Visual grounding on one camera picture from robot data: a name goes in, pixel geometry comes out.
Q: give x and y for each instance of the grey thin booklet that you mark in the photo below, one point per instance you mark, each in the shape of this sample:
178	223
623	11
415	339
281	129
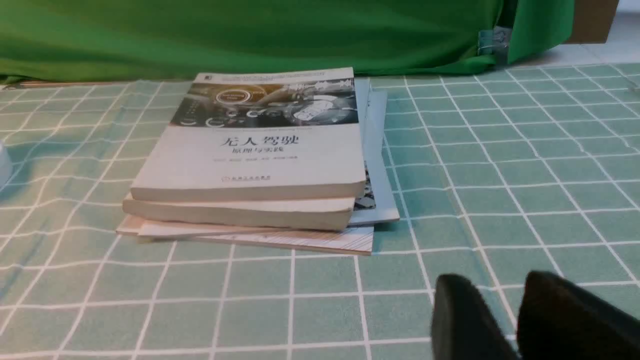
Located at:
378	204

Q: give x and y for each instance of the green checkered tablecloth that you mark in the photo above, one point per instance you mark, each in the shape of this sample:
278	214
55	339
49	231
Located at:
493	176

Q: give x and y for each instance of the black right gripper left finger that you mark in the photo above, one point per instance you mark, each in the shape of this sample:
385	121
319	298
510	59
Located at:
463	327

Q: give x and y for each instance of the brown cardboard box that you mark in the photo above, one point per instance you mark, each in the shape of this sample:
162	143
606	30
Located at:
592	21

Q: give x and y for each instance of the top white book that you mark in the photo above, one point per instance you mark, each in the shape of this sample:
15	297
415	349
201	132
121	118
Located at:
260	145

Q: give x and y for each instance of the white desk lamp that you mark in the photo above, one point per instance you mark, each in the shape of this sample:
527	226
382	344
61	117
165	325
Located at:
6	165

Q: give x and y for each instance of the metal binder clip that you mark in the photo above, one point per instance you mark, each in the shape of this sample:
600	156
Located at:
495	42

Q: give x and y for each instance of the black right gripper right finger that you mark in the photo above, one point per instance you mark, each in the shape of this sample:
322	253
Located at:
558	320

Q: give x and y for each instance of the bottom striped booklet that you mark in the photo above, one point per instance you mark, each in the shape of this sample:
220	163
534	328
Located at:
351	241

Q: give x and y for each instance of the white book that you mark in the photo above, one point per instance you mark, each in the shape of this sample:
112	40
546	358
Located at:
260	145
240	212

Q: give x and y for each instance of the green backdrop cloth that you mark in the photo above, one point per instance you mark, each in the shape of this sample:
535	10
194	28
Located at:
124	40

